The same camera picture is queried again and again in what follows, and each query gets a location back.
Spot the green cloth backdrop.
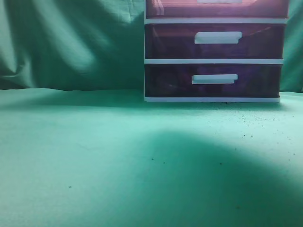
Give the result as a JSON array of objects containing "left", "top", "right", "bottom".
[{"left": 0, "top": 0, "right": 303, "bottom": 227}]

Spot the translucent red drawer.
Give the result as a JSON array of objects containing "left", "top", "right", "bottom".
[
  {"left": 145, "top": 24, "right": 285, "bottom": 59},
  {"left": 144, "top": 64, "right": 282, "bottom": 98},
  {"left": 145, "top": 0, "right": 289, "bottom": 18}
]

